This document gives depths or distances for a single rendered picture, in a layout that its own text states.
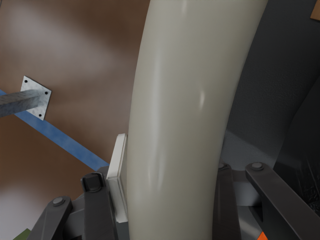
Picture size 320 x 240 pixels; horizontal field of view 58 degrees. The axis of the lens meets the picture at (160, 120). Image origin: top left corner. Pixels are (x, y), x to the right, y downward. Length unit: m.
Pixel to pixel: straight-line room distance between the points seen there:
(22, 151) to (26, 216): 0.49
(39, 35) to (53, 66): 0.18
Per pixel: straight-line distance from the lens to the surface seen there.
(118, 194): 0.17
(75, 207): 0.16
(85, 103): 1.66
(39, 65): 1.81
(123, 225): 1.04
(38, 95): 1.81
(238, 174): 0.16
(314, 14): 1.33
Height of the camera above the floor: 1.35
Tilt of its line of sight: 66 degrees down
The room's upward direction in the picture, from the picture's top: 127 degrees counter-clockwise
